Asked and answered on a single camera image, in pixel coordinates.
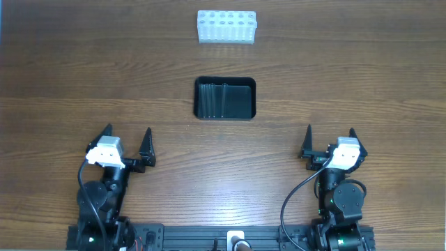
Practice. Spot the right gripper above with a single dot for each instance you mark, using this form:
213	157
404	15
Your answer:
318	160

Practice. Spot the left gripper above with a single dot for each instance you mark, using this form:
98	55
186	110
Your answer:
134	164

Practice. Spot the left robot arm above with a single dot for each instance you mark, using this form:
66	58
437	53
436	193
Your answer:
115	181

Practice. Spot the clear test tube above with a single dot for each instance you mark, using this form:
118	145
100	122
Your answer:
210	101
206	101
223	101
213	101
202	101

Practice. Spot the black tray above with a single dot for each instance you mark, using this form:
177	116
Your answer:
240	101

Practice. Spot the white test tube rack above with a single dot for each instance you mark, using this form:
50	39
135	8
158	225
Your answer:
226	29

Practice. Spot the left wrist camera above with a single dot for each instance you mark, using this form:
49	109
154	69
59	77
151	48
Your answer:
106	153

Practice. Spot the mounting rail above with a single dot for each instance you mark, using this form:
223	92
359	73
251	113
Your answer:
202	237

